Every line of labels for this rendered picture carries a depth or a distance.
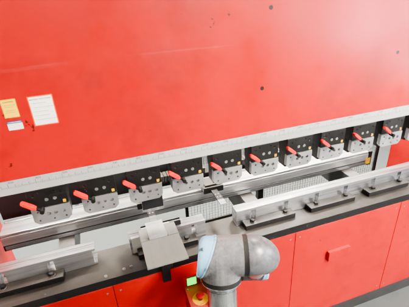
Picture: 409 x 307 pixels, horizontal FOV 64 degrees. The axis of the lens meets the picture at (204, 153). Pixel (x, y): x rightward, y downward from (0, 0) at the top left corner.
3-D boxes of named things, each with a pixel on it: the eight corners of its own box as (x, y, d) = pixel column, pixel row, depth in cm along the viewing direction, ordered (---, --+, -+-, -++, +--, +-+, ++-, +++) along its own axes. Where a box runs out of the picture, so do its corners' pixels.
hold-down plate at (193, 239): (139, 260, 160) (138, 255, 158) (137, 253, 164) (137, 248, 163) (198, 243, 168) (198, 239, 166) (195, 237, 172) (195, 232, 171)
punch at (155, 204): (143, 214, 158) (140, 197, 154) (142, 211, 160) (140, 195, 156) (164, 209, 161) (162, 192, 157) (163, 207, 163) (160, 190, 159)
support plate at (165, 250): (147, 270, 138) (147, 268, 138) (138, 231, 161) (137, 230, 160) (188, 258, 143) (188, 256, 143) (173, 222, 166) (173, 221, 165)
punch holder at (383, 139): (378, 147, 188) (384, 120, 180) (367, 142, 195) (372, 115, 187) (399, 142, 192) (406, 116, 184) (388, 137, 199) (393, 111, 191)
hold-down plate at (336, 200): (310, 212, 186) (311, 208, 184) (305, 208, 190) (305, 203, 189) (354, 201, 194) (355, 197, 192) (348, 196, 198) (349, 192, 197)
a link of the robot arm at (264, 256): (286, 228, 92) (265, 256, 136) (247, 229, 92) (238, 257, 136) (292, 271, 87) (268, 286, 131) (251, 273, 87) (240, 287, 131)
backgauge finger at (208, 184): (213, 209, 175) (212, 201, 173) (198, 184, 197) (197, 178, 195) (234, 204, 178) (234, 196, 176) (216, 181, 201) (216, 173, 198)
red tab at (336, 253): (328, 262, 195) (329, 253, 192) (325, 259, 197) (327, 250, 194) (349, 255, 199) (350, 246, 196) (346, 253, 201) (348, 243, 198)
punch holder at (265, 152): (251, 176, 166) (251, 147, 159) (243, 169, 173) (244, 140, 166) (277, 170, 170) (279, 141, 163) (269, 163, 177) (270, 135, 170)
